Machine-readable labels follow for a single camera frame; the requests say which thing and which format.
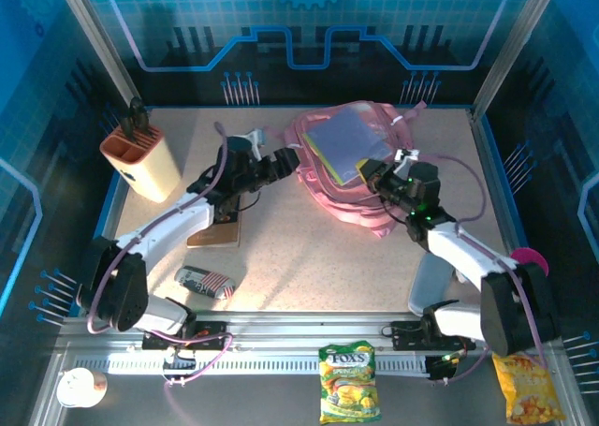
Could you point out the pink school backpack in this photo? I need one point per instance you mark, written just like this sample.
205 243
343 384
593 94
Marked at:
355 210

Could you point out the brown cover notebook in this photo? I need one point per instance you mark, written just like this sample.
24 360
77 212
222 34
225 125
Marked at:
215 234

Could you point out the grey pencil case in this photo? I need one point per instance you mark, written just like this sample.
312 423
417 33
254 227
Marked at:
428 281

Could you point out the flag print pencil pouch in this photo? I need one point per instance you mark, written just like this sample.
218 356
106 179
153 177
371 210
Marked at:
203 281

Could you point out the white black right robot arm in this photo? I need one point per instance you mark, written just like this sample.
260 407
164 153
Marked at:
463 250

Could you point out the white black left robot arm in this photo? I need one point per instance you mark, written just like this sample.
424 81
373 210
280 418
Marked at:
164 220

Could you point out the cream orange knife block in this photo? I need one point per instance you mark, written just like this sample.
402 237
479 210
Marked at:
150 168

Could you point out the pink plastic goblet cup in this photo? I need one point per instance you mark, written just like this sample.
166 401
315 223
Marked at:
533 257

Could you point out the green fruit candy bag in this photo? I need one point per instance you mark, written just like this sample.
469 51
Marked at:
348 384

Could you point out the yellow snack bag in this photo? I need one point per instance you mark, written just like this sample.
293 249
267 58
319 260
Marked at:
529 393

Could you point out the white paper cup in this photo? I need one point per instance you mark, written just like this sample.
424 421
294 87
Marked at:
77 388

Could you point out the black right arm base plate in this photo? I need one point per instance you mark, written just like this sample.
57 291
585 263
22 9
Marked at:
404 334

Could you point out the aluminium front rail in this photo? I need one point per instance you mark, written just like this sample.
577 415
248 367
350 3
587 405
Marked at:
304 327

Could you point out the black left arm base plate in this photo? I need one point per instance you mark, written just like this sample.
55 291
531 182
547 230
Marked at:
215 337

